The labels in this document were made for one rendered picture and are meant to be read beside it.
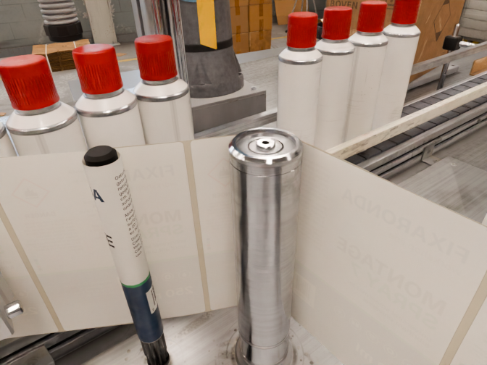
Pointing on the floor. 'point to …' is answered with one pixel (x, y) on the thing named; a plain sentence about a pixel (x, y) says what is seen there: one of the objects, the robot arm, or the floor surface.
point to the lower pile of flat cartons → (59, 54)
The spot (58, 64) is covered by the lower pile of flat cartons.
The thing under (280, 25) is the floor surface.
